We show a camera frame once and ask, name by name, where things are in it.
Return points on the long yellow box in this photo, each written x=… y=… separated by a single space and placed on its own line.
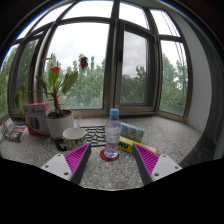
x=126 y=145

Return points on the potted plant in white pot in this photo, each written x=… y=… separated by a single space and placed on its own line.
x=59 y=123

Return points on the red and white filament box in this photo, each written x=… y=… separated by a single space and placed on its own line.
x=35 y=118

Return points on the black-and-white patterned sheet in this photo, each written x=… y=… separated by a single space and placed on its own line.
x=95 y=135

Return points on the blue-green patterned box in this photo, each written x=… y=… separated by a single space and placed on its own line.
x=132 y=131

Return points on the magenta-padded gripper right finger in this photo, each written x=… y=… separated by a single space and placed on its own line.
x=148 y=158

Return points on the clear blue-capped water bottle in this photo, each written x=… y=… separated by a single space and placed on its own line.
x=112 y=133

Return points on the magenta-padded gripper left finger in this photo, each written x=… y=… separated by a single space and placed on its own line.
x=76 y=157

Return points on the flat round red coaster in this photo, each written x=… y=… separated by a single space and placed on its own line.
x=103 y=156

